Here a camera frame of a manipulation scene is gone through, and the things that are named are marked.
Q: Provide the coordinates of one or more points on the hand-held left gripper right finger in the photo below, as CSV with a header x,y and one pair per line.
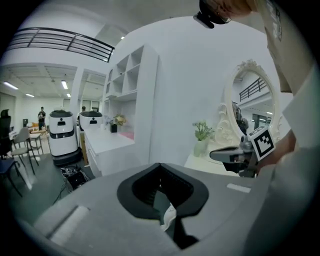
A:
x,y
200,196

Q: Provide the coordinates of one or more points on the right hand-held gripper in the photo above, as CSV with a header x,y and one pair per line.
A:
x,y
262,143

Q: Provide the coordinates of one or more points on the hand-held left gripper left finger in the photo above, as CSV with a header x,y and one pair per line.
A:
x,y
125,193

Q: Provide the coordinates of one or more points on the person's right forearm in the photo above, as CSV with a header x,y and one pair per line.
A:
x,y
282,150

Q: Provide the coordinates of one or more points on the white dressing table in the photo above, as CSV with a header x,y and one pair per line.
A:
x,y
200,163

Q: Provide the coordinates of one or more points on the white vase with green plant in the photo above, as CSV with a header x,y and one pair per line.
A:
x,y
201,140

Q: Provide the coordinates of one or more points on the white low cabinet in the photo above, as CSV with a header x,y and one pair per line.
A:
x,y
105,147

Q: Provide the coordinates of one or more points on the ornate white oval mirror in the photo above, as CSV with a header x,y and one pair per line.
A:
x,y
255,100

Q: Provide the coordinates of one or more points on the flower bouquet in black vase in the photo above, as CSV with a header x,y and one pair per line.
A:
x,y
117,122

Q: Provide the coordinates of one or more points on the white service robot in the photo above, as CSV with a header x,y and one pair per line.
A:
x,y
91,121
61,135

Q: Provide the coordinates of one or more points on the white cubby shelf unit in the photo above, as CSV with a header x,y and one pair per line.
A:
x,y
140,100

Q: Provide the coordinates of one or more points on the wooden table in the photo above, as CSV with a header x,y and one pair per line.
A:
x,y
37,131

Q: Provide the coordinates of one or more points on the grey dining chair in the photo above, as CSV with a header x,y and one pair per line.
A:
x,y
23,142

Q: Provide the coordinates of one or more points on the dark metal-leg chair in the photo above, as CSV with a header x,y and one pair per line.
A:
x,y
8,167

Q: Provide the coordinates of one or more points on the person's beige shirt torso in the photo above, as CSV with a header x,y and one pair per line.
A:
x,y
285,45

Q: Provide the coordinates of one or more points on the black office chair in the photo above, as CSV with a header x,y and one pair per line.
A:
x,y
5,132

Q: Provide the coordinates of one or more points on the black balcony railing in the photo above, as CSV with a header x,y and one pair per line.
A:
x,y
62,42

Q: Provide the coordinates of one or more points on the head-worn camera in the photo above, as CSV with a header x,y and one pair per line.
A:
x,y
208,18

